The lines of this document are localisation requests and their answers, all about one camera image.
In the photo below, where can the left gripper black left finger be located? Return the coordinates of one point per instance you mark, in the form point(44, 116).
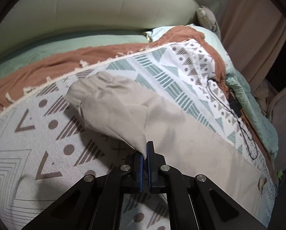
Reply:
point(134, 180)

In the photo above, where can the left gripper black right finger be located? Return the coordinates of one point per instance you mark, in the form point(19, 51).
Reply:
point(154, 161)

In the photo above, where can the beige large garment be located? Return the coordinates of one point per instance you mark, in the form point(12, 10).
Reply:
point(125, 110)

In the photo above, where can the crumpled beige clothes pile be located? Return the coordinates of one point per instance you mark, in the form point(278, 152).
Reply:
point(264, 94)

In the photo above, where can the white geometric patterned blanket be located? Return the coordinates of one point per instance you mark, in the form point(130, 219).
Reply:
point(45, 148)

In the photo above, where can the mint green quilt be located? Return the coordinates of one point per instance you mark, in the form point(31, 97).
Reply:
point(185, 72)

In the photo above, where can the mint green bed sheet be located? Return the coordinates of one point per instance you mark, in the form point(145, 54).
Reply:
point(64, 43)

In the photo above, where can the grey plush toy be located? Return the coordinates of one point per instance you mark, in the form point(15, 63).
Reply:
point(207, 19)

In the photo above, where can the pink curtain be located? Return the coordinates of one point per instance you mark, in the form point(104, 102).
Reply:
point(253, 33)

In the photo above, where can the cream padded headboard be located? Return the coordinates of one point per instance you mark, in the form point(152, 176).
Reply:
point(29, 20)

